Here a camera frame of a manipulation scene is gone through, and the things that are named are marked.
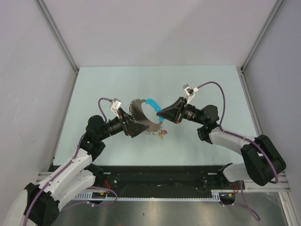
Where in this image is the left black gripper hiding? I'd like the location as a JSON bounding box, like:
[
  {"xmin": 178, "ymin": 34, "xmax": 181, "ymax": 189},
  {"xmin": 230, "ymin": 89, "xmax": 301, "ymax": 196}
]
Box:
[{"xmin": 98, "ymin": 107, "xmax": 149, "ymax": 140}]

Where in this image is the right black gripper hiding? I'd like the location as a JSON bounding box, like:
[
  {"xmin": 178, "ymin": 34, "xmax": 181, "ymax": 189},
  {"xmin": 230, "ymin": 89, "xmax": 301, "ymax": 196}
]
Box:
[{"xmin": 157, "ymin": 97, "xmax": 206, "ymax": 125}]

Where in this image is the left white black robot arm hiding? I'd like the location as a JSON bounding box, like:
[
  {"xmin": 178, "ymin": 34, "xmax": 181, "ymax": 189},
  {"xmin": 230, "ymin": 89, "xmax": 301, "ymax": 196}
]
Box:
[{"xmin": 22, "ymin": 108, "xmax": 148, "ymax": 226}]

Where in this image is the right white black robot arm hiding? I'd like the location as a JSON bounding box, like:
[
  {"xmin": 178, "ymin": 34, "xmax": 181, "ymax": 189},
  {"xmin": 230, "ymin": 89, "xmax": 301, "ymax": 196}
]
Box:
[{"xmin": 157, "ymin": 97, "xmax": 286, "ymax": 189}]

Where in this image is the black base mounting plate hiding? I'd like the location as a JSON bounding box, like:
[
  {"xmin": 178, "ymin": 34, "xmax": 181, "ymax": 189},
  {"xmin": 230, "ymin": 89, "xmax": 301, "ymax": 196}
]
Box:
[{"xmin": 86, "ymin": 164, "xmax": 244, "ymax": 199}]

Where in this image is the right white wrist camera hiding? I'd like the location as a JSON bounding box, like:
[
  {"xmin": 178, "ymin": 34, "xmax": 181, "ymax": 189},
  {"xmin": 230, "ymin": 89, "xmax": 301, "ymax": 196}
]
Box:
[{"xmin": 183, "ymin": 84, "xmax": 198, "ymax": 101}]

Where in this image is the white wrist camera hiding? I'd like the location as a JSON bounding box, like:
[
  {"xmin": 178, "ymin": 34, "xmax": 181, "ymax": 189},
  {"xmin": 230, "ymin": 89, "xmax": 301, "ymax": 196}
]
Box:
[
  {"xmin": 110, "ymin": 98, "xmax": 121, "ymax": 112},
  {"xmin": 183, "ymin": 84, "xmax": 198, "ymax": 101}
]

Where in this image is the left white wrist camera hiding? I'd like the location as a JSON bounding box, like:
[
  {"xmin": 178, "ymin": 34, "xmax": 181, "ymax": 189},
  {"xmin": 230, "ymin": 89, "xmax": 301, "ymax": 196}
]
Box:
[{"xmin": 110, "ymin": 98, "xmax": 121, "ymax": 112}]

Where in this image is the right aluminium frame post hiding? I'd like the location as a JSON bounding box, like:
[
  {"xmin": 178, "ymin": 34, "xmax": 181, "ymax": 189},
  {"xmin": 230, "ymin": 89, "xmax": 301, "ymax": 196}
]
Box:
[{"xmin": 241, "ymin": 0, "xmax": 285, "ymax": 71}]

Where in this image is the aluminium frame post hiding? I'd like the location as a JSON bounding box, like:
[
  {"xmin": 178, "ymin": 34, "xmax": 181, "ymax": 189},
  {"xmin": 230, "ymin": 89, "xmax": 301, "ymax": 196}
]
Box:
[
  {"xmin": 35, "ymin": 0, "xmax": 79, "ymax": 73},
  {"xmin": 241, "ymin": 0, "xmax": 285, "ymax": 71}
]

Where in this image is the white slotted cable duct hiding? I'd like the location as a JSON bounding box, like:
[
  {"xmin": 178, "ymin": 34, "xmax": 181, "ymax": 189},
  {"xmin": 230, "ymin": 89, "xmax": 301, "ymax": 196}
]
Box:
[{"xmin": 75, "ymin": 190, "xmax": 236, "ymax": 202}]

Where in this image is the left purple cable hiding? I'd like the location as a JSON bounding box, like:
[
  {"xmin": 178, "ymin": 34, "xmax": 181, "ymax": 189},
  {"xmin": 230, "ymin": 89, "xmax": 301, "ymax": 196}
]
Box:
[{"xmin": 23, "ymin": 97, "xmax": 118, "ymax": 222}]

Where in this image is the left aluminium frame post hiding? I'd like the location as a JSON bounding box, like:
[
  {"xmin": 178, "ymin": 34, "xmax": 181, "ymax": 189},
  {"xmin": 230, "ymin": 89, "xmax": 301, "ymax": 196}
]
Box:
[{"xmin": 35, "ymin": 0, "xmax": 79, "ymax": 73}]

